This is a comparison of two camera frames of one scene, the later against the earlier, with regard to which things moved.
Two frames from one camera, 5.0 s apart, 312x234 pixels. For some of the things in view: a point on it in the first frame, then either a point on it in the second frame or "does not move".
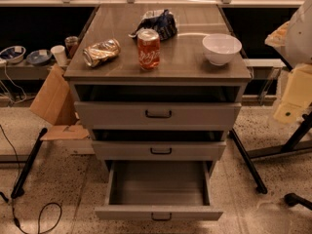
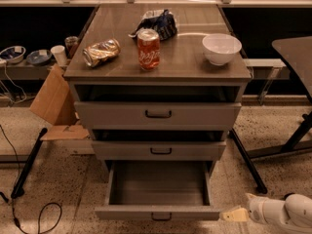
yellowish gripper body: x=300 y=36 -> x=256 y=208
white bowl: x=220 y=48 does not move
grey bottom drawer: x=158 y=190 does not move
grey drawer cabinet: x=159 y=86 does not move
